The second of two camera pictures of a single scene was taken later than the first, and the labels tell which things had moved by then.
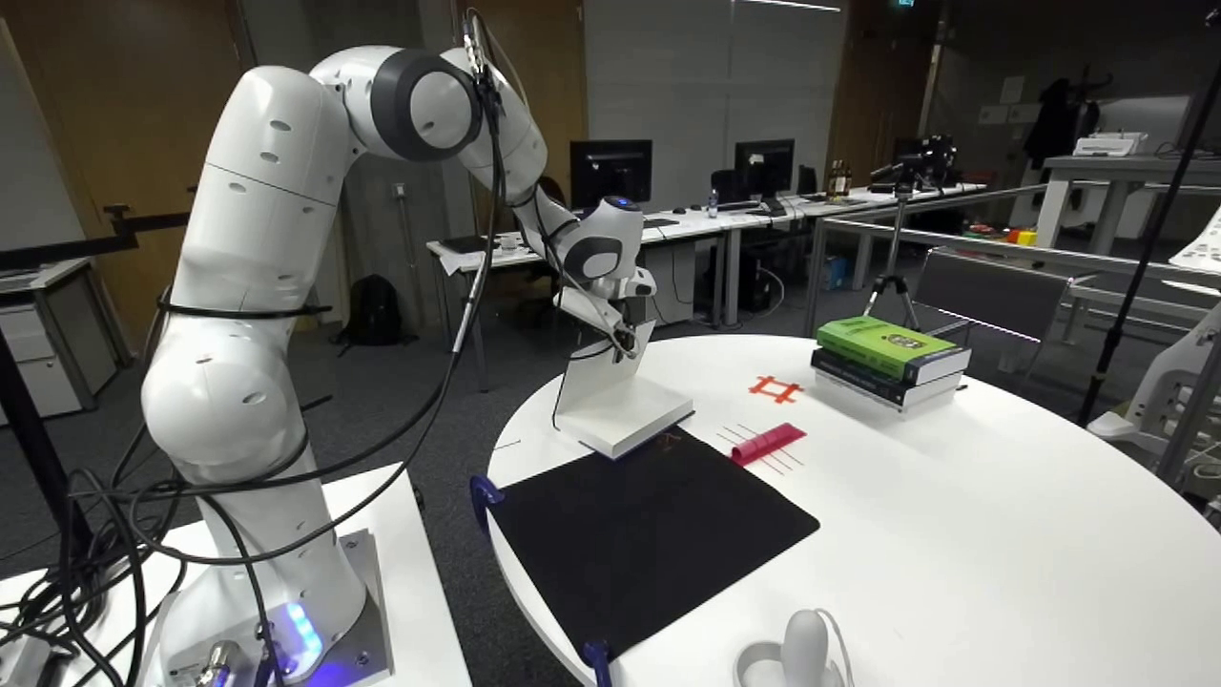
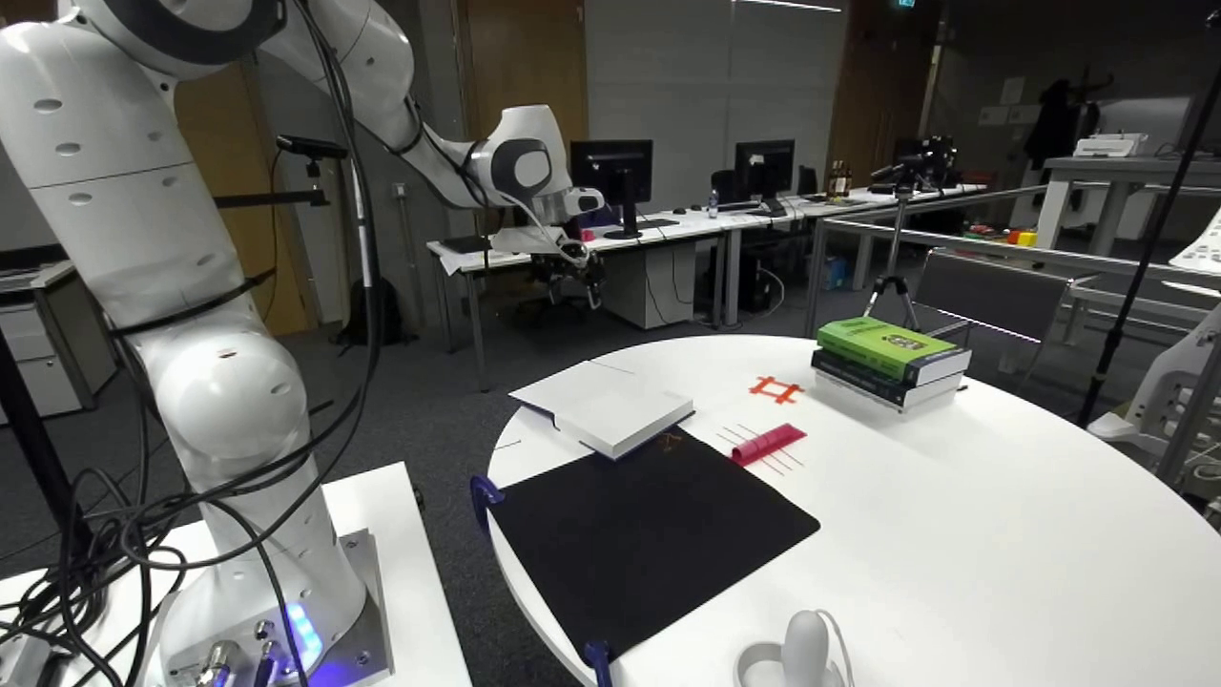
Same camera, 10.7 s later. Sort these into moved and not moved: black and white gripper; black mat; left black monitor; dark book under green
Moved: black and white gripper
Not moved: dark book under green; black mat; left black monitor
